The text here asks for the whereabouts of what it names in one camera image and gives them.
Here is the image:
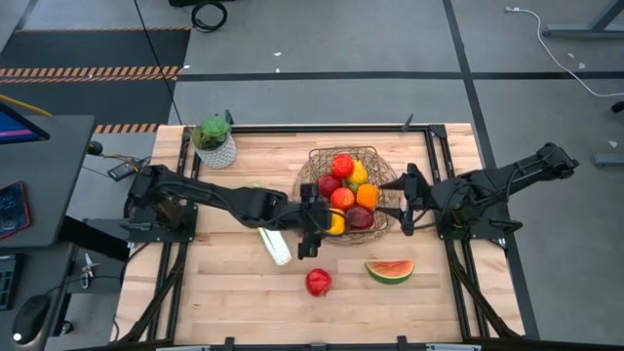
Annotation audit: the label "red-orange peach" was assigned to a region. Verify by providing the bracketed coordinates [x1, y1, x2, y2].
[331, 154, 355, 179]

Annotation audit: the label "succulent in white patterned pot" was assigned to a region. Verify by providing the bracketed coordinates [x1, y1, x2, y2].
[190, 115, 239, 171]

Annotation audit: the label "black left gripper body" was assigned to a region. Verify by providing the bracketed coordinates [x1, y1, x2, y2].
[287, 183, 337, 260]

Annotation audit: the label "white floor cable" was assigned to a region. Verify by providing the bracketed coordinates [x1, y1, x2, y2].
[505, 5, 624, 98]

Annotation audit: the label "black computer mouse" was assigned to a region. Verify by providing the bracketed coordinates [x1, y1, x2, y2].
[12, 293, 53, 346]

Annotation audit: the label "green white celery stalk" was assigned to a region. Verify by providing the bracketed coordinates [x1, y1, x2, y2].
[249, 180, 293, 267]

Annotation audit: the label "yellow bell pepper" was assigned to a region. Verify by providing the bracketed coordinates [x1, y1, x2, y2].
[325, 208, 347, 237]

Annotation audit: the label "grey table leg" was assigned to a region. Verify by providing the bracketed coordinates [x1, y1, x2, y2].
[541, 0, 624, 39]

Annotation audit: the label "dark red apple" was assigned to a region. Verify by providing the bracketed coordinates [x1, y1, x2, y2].
[317, 174, 342, 199]
[345, 205, 375, 231]

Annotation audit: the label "black power adapter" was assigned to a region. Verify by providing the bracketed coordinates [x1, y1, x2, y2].
[107, 156, 151, 182]

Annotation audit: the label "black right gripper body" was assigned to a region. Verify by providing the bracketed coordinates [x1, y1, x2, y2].
[402, 163, 440, 237]

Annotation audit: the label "black keyboard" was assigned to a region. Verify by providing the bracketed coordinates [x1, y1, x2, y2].
[0, 255, 19, 312]

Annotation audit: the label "yellow cable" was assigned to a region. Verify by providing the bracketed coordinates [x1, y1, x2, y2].
[0, 94, 54, 118]

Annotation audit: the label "orange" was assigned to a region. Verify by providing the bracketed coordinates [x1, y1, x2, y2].
[355, 183, 379, 210]

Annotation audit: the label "coiled black cable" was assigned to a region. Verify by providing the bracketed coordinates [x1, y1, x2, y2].
[190, 0, 229, 34]

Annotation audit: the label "red tomato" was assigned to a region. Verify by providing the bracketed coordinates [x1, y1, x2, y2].
[330, 186, 357, 212]

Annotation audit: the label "thin black floor cable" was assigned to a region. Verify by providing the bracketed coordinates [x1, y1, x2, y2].
[133, 0, 184, 127]

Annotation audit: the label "black lower shelf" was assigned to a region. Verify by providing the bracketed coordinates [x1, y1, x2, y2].
[65, 246, 129, 296]

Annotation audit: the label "black aluminium table frame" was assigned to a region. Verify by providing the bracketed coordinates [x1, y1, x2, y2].
[112, 124, 541, 345]

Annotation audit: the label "computer monitor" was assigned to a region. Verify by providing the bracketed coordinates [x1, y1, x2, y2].
[0, 100, 52, 146]

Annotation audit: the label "black hazard-striped floor mat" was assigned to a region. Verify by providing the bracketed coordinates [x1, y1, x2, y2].
[0, 27, 192, 136]

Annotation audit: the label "red-edged tablet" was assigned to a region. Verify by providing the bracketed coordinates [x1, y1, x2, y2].
[0, 180, 33, 241]

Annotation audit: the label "dark grey side desk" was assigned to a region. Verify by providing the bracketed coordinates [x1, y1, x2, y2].
[0, 114, 97, 250]

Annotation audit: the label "watermelon slice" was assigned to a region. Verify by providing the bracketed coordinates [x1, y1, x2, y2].
[364, 259, 416, 286]

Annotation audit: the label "white pliers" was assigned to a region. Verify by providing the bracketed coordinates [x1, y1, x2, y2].
[80, 253, 101, 290]

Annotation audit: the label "dark wire basket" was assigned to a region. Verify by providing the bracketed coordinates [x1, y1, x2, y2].
[304, 145, 397, 240]

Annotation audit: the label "grey furniture foot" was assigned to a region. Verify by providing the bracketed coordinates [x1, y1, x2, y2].
[593, 152, 624, 169]

